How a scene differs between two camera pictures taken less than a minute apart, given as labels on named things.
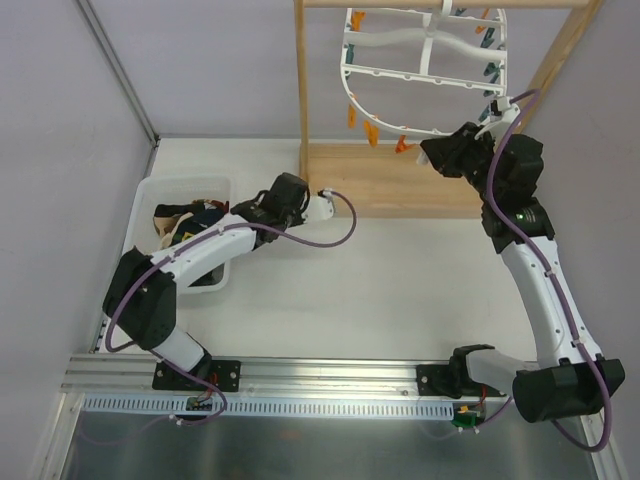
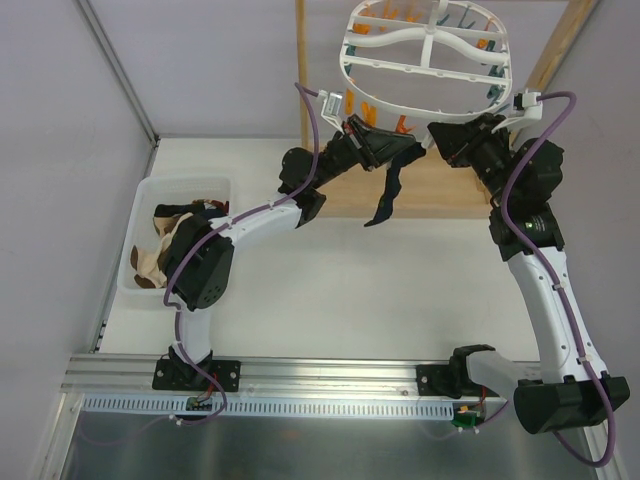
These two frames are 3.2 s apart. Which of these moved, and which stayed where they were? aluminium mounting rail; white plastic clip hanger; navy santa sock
Moved: navy santa sock
Stayed: white plastic clip hanger; aluminium mounting rail
